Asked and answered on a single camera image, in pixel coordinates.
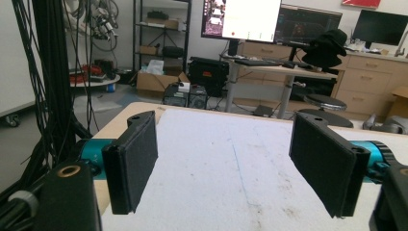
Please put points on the round white table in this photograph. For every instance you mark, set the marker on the round white table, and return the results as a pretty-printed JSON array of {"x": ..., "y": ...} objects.
[{"x": 96, "y": 82}]

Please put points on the grey device on floor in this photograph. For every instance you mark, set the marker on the grey device on floor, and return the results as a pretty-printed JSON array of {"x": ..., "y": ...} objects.
[{"x": 393, "y": 125}]

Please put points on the black monitor switched off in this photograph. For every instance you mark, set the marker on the black monitor switched off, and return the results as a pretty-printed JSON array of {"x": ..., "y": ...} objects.
[{"x": 378, "y": 27}]

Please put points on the wooden drawer cabinet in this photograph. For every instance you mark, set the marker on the wooden drawer cabinet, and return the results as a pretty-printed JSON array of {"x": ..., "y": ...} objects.
[{"x": 365, "y": 77}]

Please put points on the wooden standing desk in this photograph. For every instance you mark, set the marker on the wooden standing desk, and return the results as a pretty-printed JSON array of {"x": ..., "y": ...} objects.
[{"x": 308, "y": 72}]

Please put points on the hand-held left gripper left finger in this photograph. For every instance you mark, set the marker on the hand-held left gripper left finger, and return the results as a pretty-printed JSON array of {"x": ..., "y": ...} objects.
[{"x": 128, "y": 166}]

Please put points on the white foam mat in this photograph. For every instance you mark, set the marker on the white foam mat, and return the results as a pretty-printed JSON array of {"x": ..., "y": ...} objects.
[{"x": 224, "y": 179}]

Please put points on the red wall sign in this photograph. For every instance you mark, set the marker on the red wall sign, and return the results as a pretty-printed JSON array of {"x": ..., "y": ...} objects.
[{"x": 361, "y": 3}]

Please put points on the small cardboard box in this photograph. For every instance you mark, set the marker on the small cardboard box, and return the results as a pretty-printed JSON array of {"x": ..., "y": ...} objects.
[{"x": 399, "y": 102}]

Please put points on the black metal shelf rack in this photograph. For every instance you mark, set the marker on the black metal shelf rack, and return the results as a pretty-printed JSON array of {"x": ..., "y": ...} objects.
[{"x": 187, "y": 32}]

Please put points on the open cardboard box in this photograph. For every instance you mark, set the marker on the open cardboard box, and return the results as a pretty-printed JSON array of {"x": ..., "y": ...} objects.
[{"x": 154, "y": 82}]

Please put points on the white board on casters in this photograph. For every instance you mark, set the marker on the white board on casters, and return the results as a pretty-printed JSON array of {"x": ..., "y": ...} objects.
[{"x": 16, "y": 64}]

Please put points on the black keyboard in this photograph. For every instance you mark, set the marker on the black keyboard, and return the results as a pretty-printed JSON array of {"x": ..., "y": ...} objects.
[{"x": 256, "y": 62}]

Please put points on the black equipment case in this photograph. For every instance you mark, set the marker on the black equipment case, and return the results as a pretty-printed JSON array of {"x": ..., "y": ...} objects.
[{"x": 205, "y": 75}]

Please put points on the black computer tower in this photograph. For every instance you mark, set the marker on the black computer tower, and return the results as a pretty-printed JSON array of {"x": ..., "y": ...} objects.
[{"x": 179, "y": 97}]

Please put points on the dark wide monitor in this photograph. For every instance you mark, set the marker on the dark wide monitor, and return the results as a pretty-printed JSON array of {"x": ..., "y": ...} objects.
[{"x": 304, "y": 25}]

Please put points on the large bright monitor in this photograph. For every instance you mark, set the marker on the large bright monitor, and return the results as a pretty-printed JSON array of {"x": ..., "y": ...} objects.
[{"x": 250, "y": 19}]

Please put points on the black bucket hat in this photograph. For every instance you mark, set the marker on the black bucket hat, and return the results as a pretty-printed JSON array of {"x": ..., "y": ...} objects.
[{"x": 325, "y": 48}]

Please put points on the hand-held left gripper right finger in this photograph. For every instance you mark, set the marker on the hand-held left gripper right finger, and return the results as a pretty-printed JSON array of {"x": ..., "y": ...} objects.
[{"x": 324, "y": 166}]

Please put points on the black round stool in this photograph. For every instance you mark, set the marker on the black round stool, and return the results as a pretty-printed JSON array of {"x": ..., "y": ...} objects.
[{"x": 324, "y": 102}]

